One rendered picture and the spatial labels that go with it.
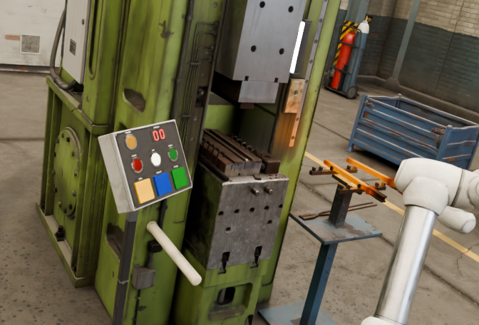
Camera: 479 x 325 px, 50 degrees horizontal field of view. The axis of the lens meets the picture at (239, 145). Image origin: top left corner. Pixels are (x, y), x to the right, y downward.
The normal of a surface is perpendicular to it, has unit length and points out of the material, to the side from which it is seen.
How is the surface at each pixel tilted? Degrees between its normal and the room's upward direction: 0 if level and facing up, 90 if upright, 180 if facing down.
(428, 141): 89
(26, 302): 0
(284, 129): 90
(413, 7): 90
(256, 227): 90
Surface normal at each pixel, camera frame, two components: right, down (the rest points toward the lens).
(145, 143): 0.81, -0.18
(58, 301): 0.19, -0.93
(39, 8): 0.53, 0.37
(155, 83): -0.82, 0.01
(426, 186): -0.26, -0.26
